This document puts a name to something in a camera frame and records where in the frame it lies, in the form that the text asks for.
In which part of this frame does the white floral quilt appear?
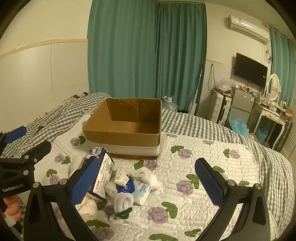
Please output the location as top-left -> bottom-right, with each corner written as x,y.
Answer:
38,132 -> 282,241

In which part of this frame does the black hanging cable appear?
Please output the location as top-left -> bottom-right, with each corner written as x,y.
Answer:
208,64 -> 220,93

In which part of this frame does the corner green curtain panel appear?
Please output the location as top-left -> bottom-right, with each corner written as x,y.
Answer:
156,3 -> 208,112

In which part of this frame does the small white sock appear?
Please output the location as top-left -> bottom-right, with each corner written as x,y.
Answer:
105,181 -> 121,198

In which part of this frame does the blue plastic bag pile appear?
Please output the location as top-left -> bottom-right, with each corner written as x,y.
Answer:
228,117 -> 250,138

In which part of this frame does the brown cardboard box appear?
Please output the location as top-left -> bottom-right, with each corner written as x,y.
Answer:
83,98 -> 162,160

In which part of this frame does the large printed tissue pack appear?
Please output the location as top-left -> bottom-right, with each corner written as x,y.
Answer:
84,147 -> 115,201

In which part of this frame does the brown floral pillow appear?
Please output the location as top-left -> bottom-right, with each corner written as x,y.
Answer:
63,92 -> 91,103

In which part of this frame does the white ribbed suitcase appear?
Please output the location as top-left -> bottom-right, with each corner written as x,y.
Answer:
206,91 -> 232,127

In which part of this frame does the white mop pole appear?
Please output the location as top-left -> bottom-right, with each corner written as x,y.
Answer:
188,67 -> 205,115

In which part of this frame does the black wall television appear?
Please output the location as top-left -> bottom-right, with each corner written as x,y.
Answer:
233,52 -> 268,89

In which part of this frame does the green window curtain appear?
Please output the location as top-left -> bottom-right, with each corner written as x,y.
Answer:
269,27 -> 296,93

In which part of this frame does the grey small fridge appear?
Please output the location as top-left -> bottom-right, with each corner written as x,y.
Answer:
230,86 -> 258,127

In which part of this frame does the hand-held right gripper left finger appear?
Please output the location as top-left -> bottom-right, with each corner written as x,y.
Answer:
23,157 -> 100,241

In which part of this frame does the cream cloth bundle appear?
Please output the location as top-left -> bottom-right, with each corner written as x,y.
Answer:
75,197 -> 99,219

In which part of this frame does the knotted white sock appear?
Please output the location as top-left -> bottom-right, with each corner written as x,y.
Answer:
129,168 -> 164,189

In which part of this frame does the white oval mirror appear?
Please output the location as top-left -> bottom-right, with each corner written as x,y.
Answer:
265,73 -> 282,103

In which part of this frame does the small white packet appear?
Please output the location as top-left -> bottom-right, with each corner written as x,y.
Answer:
113,167 -> 130,186

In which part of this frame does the clear water jug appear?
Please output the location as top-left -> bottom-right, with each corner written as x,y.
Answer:
163,95 -> 180,112

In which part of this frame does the clear plastic bag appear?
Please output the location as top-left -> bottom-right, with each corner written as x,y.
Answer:
217,77 -> 235,92

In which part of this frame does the person's left hand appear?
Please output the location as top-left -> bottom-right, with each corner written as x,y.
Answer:
4,195 -> 21,222

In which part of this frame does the white air conditioner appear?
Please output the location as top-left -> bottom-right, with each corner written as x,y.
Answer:
228,14 -> 271,44

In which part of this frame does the grey checked bed sheet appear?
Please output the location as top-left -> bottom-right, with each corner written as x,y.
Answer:
0,92 -> 296,241

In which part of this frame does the wide green curtain panel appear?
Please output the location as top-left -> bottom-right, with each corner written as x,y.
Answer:
87,0 -> 160,100

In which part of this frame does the blue plastic basket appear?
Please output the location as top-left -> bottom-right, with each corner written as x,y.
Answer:
254,126 -> 270,142

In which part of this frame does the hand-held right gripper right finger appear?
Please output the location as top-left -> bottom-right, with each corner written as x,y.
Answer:
195,158 -> 277,241

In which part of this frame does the white sock with green trim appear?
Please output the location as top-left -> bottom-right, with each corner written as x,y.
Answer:
109,193 -> 134,223

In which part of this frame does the white vanity table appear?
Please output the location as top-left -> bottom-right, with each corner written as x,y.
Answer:
253,101 -> 292,151

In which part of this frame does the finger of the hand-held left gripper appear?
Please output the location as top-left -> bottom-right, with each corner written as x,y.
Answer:
0,140 -> 52,178
0,126 -> 27,150

